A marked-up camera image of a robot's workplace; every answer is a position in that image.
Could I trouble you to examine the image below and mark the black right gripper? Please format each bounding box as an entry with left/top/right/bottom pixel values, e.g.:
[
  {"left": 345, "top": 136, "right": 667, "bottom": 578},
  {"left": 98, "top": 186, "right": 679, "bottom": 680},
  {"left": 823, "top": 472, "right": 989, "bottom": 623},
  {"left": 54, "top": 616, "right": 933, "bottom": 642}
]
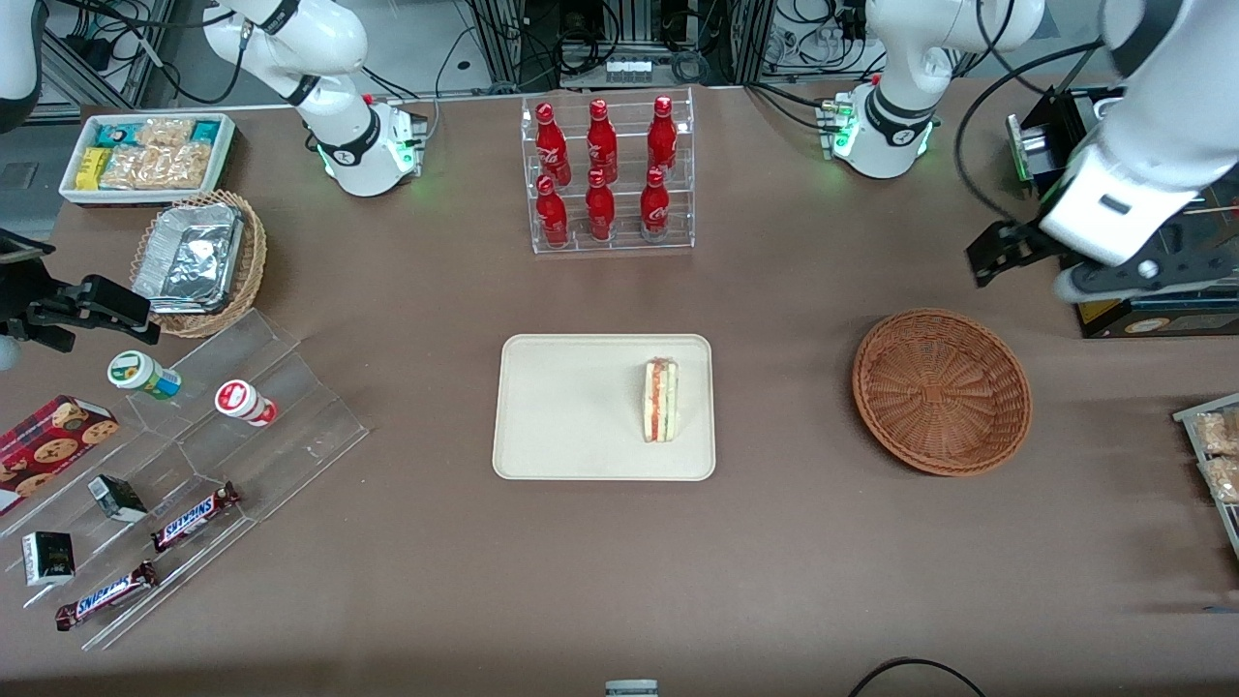
[{"left": 0, "top": 232, "right": 162, "bottom": 352}]

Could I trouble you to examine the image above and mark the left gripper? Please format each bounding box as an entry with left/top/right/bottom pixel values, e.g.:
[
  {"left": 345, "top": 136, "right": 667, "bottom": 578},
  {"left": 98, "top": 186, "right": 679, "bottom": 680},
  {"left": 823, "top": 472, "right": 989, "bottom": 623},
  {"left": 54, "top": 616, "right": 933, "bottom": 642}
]
[{"left": 966, "top": 155, "right": 1201, "bottom": 288}]

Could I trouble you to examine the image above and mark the triangular sandwich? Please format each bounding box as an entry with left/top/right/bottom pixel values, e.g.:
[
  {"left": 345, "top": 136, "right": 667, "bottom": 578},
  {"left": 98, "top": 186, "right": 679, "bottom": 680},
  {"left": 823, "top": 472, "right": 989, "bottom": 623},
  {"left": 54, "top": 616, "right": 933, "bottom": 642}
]
[{"left": 643, "top": 357, "right": 680, "bottom": 443}]

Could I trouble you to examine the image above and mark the aluminium foil tray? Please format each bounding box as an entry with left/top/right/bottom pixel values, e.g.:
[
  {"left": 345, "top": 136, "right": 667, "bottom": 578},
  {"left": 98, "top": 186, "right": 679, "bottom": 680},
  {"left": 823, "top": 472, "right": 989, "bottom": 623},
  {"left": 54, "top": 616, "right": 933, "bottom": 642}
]
[{"left": 133, "top": 203, "right": 245, "bottom": 315}]

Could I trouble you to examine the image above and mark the light wicker basket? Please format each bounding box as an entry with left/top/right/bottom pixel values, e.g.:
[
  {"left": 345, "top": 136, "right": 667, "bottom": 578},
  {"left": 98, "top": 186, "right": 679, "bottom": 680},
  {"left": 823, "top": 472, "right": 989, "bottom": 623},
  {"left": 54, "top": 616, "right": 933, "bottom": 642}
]
[{"left": 131, "top": 190, "right": 268, "bottom": 339}]

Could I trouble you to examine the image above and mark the brown round wicker basket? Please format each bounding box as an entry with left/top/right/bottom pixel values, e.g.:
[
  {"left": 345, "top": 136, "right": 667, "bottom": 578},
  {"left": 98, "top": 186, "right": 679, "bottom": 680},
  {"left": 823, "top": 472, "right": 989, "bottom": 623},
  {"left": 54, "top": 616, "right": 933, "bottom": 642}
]
[{"left": 852, "top": 308, "right": 1033, "bottom": 477}]

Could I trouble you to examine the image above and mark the grey snack display tray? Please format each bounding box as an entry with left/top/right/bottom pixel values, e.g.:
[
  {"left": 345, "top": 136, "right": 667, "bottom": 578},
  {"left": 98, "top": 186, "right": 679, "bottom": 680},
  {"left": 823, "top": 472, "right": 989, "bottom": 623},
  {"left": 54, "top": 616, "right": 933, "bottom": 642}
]
[{"left": 1173, "top": 392, "right": 1239, "bottom": 562}]

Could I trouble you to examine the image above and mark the cream rectangular serving tray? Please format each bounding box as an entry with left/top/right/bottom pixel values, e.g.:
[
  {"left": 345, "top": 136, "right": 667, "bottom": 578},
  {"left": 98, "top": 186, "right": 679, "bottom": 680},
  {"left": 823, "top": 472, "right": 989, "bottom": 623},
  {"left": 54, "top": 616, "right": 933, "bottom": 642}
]
[{"left": 492, "top": 334, "right": 716, "bottom": 482}]

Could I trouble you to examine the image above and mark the green label yogurt cup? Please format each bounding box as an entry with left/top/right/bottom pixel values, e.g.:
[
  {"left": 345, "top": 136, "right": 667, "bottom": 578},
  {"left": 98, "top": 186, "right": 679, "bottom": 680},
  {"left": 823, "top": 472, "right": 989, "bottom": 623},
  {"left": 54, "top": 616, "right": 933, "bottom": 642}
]
[{"left": 106, "top": 350, "right": 182, "bottom": 402}]

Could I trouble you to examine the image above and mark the white plastic snack bin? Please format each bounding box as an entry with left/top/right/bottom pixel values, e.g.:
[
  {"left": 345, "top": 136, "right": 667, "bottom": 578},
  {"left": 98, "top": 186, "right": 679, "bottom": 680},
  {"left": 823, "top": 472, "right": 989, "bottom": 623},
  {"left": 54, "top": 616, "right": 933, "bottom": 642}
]
[{"left": 60, "top": 112, "right": 236, "bottom": 206}]

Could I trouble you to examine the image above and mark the black food warmer cabinet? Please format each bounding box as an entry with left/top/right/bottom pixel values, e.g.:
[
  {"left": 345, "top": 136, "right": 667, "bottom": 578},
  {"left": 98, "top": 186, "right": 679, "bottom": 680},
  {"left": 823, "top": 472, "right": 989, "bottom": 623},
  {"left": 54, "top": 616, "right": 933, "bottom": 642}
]
[{"left": 1007, "top": 85, "right": 1239, "bottom": 340}]

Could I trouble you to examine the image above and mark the clear rice cracker pack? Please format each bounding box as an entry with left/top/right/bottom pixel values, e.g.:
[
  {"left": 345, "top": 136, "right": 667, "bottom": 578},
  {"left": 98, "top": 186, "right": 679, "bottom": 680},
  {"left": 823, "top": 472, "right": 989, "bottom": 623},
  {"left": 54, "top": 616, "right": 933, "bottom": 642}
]
[
  {"left": 101, "top": 144, "right": 212, "bottom": 191},
  {"left": 136, "top": 118, "right": 196, "bottom": 149}
]

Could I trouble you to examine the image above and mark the red label yogurt cup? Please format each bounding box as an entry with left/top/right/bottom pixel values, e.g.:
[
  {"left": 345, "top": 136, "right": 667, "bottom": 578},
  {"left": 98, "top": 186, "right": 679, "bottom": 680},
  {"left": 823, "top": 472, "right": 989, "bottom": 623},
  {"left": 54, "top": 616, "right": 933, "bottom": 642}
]
[{"left": 215, "top": 379, "right": 279, "bottom": 428}]

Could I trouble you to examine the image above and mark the red plaid cookie box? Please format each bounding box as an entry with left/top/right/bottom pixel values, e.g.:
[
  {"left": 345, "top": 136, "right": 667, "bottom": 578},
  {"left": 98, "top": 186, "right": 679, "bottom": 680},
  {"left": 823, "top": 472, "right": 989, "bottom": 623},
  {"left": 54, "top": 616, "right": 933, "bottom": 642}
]
[{"left": 0, "top": 395, "right": 120, "bottom": 517}]

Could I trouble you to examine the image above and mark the small black white box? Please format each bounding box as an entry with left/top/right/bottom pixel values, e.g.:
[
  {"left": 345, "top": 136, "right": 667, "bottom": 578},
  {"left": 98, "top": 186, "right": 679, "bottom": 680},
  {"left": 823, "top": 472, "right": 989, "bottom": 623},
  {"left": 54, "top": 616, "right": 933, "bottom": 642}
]
[
  {"left": 21, "top": 531, "right": 76, "bottom": 588},
  {"left": 87, "top": 474, "right": 148, "bottom": 524}
]

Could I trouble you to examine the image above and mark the clear acrylic step display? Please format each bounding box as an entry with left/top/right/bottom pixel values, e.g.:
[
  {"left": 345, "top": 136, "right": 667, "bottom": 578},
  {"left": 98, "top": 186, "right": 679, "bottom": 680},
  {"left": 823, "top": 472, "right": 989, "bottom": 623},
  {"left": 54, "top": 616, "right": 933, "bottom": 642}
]
[{"left": 0, "top": 308, "right": 370, "bottom": 652}]

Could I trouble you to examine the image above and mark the snickers chocolate bar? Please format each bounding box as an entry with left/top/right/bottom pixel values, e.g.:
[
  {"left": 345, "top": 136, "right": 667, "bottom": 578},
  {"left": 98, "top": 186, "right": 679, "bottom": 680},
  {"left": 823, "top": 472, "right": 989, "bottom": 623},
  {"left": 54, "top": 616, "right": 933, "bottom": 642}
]
[
  {"left": 54, "top": 560, "right": 159, "bottom": 632},
  {"left": 150, "top": 482, "right": 243, "bottom": 554}
]

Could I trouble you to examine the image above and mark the clear cracker snack pack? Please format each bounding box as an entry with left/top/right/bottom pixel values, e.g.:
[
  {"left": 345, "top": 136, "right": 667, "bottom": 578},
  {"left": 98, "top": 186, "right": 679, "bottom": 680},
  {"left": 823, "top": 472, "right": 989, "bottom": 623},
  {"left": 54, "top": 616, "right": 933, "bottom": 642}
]
[
  {"left": 1200, "top": 455, "right": 1239, "bottom": 505},
  {"left": 1193, "top": 410, "right": 1239, "bottom": 457}
]

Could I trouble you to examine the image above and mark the red cola bottle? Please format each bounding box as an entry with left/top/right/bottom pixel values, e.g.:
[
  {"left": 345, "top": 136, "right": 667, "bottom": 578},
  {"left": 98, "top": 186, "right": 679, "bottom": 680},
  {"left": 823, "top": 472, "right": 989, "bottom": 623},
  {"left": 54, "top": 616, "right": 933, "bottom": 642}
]
[
  {"left": 647, "top": 95, "right": 679, "bottom": 180},
  {"left": 535, "top": 103, "right": 570, "bottom": 185},
  {"left": 640, "top": 167, "right": 672, "bottom": 241},
  {"left": 535, "top": 174, "right": 569, "bottom": 248},
  {"left": 587, "top": 99, "right": 619, "bottom": 183},
  {"left": 585, "top": 169, "right": 617, "bottom": 243}
]

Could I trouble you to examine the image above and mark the clear acrylic bottle rack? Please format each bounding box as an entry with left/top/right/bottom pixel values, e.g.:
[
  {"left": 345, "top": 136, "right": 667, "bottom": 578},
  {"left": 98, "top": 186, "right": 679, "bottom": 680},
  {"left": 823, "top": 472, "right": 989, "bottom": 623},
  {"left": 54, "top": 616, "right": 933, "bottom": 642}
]
[{"left": 521, "top": 87, "right": 696, "bottom": 255}]

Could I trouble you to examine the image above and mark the black floor cable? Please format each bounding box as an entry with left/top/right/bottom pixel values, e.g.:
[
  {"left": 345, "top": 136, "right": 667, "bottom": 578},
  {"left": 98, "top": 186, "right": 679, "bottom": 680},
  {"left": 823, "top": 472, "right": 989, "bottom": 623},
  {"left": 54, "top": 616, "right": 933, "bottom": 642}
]
[{"left": 850, "top": 657, "right": 986, "bottom": 697}]

